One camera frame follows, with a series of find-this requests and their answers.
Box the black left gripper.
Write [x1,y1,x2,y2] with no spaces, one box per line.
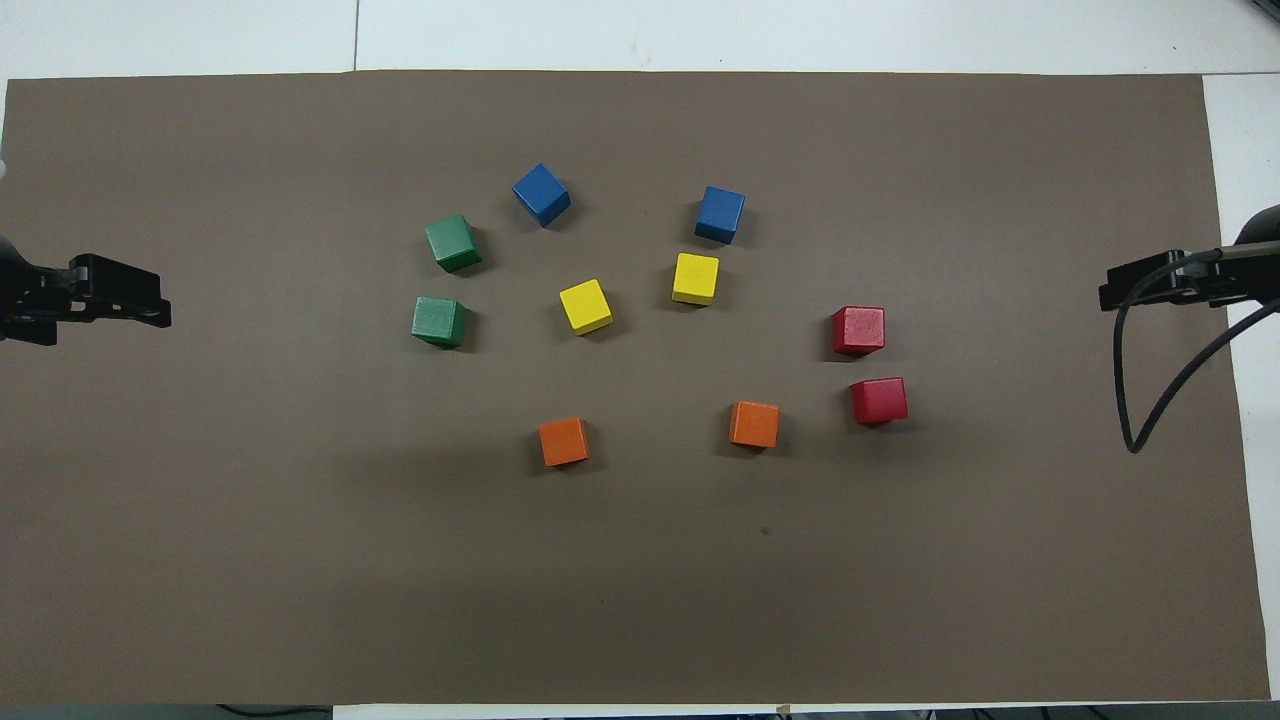
[0,254,173,347]

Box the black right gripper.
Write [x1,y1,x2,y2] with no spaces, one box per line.
[1098,248,1251,313]

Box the red wooden block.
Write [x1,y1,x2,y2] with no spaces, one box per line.
[850,377,910,427]
[831,306,887,358]

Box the green wooden block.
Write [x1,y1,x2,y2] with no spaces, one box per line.
[411,296,470,349]
[424,214,483,274]

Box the orange wooden block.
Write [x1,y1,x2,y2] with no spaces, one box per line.
[538,416,591,468]
[729,400,781,450]

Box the blue wooden block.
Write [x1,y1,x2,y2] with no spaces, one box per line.
[695,185,747,246]
[512,163,572,229]

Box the yellow wooden block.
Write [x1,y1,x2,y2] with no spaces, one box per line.
[558,279,615,336]
[672,252,721,307]

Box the brown paper table mat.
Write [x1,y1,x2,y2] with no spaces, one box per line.
[0,70,1271,706]

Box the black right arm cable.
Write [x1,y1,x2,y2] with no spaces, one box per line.
[1112,250,1280,455]

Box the black floor cable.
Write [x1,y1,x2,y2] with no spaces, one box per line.
[215,703,333,720]

